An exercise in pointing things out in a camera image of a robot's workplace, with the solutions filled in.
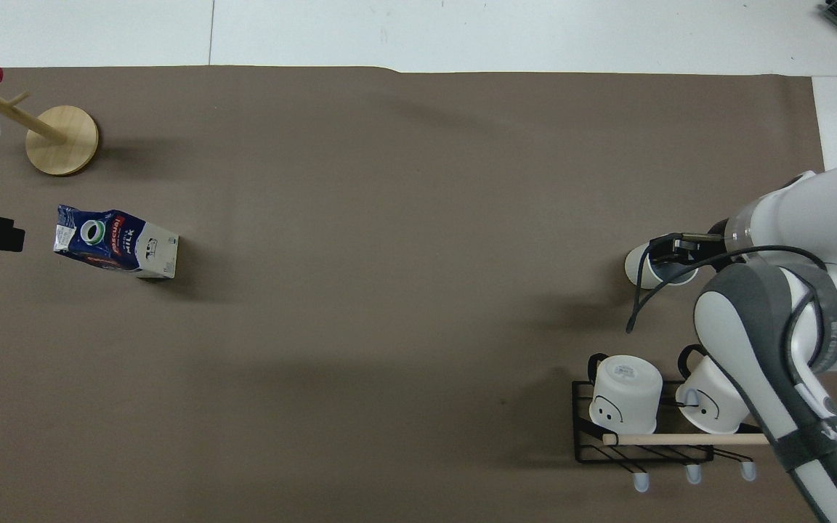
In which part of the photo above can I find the blue milk carton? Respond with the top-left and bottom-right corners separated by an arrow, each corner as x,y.
52,203 -> 180,281

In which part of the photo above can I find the black wire cup rack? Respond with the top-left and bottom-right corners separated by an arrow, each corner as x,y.
571,378 -> 772,494

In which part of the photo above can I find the white cup with smiley face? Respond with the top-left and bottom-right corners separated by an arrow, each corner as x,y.
587,353 -> 664,436
674,344 -> 754,436

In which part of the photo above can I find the black cable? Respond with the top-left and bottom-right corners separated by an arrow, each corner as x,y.
626,245 -> 830,335

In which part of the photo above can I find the wooden mug tree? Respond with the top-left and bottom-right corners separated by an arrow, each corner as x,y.
0,80 -> 100,177

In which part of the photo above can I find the plain white cup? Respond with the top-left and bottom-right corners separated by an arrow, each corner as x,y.
623,243 -> 700,288

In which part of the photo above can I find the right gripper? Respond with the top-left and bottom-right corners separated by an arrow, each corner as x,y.
649,219 -> 731,265

